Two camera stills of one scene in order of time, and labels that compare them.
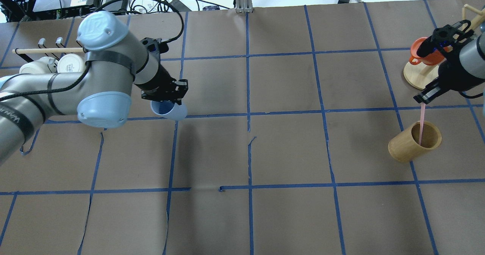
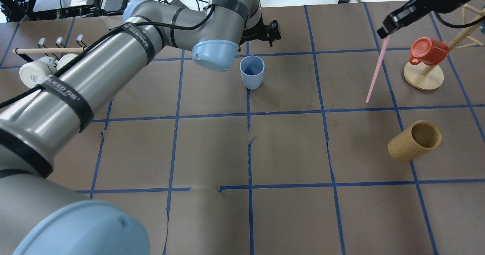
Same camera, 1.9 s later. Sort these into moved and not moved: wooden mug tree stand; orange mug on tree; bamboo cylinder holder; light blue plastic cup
Moved: light blue plastic cup
Not moved: wooden mug tree stand; bamboo cylinder holder; orange mug on tree
